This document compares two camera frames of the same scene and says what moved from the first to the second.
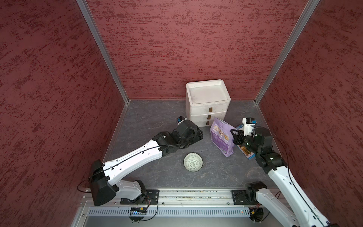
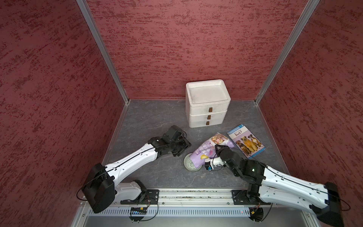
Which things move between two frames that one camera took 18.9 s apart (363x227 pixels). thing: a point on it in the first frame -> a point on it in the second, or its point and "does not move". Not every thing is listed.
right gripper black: [237, 137] -> [217, 150]
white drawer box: [205, 100] does not move
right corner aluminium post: [307, 12] does not move
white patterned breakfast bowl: [193, 161] does not move
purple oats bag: [221, 136] -> [197, 157]
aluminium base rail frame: [177, 208] does not move
